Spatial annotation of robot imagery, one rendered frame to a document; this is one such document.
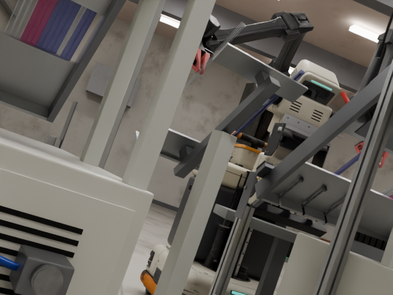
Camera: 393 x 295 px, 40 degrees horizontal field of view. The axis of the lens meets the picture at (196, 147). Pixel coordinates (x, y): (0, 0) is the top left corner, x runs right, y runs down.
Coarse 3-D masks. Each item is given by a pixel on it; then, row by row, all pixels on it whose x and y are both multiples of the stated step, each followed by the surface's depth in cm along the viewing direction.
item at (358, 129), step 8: (376, 104) 163; (368, 112) 165; (360, 120) 168; (368, 120) 163; (352, 128) 171; (360, 128) 165; (368, 128) 166; (392, 128) 166; (360, 136) 174; (392, 136) 169; (392, 144) 171; (392, 152) 180
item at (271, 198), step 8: (264, 200) 191; (272, 200) 193; (280, 200) 196; (288, 200) 198; (288, 208) 196; (296, 208) 198; (304, 208) 200; (312, 208) 203; (312, 216) 200; (320, 216) 203; (328, 216) 206; (328, 224) 204; (360, 232) 211; (368, 232) 215; (384, 240) 218
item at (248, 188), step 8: (256, 176) 187; (248, 184) 190; (248, 192) 188; (240, 200) 190; (248, 200) 187; (240, 208) 189; (240, 216) 187; (360, 240) 162; (368, 240) 160; (376, 240) 157; (352, 248) 164; (360, 248) 161; (368, 248) 158; (376, 248) 156; (384, 248) 154; (368, 256) 157; (376, 256) 155
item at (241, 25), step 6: (240, 24) 163; (234, 30) 165; (240, 30) 164; (228, 36) 166; (234, 36) 165; (228, 42) 167; (210, 60) 171; (204, 66) 173; (198, 72) 174; (192, 78) 176; (186, 84) 177
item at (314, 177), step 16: (304, 176) 188; (320, 176) 189; (336, 176) 189; (272, 192) 195; (288, 192) 195; (304, 192) 195; (336, 192) 196; (320, 208) 203; (336, 208) 204; (368, 208) 205; (384, 208) 205; (368, 224) 213; (384, 224) 213
